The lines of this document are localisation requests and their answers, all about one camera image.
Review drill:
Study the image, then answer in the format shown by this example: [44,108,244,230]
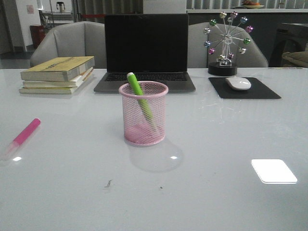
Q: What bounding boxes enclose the white computer mouse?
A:
[225,76,251,90]

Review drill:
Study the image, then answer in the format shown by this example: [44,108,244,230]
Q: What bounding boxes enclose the grey armchair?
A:
[187,22,268,68]
[30,21,107,69]

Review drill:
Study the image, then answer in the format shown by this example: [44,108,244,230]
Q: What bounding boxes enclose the grey right armchair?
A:
[187,22,268,68]

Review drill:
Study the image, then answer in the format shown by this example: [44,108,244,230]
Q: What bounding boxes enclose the middle cream book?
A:
[23,67,93,88]

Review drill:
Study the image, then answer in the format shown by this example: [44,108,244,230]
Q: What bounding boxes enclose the pink highlighter pen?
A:
[0,118,41,161]

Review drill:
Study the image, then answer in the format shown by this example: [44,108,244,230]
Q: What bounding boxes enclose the ferris wheel desk ornament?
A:
[204,11,254,76]

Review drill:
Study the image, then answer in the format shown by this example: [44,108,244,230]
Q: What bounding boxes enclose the black mouse pad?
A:
[208,77,281,99]

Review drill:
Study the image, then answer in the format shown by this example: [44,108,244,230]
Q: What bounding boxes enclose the green highlighter pen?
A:
[127,72,157,132]

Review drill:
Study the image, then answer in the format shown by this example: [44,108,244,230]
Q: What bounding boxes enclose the pink mesh pen holder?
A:
[119,81,168,146]

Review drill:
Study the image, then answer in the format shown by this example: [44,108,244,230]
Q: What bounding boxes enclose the yellow top book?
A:
[20,56,95,81]

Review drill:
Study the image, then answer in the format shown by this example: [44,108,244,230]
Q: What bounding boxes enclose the grey left armchair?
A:
[30,21,107,69]

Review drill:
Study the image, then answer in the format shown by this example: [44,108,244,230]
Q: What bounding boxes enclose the bottom cream book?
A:
[19,81,85,94]

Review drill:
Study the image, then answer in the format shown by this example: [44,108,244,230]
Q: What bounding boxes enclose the grey open laptop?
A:
[94,13,195,94]

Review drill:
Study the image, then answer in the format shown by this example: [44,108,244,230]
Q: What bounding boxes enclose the cream book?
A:
[23,67,93,88]
[19,81,85,94]

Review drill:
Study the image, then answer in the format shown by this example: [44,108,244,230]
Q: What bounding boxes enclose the dark chair at right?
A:
[269,23,308,67]

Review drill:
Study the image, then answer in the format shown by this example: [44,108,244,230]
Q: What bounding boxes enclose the fruit bowl on counter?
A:
[242,0,264,9]

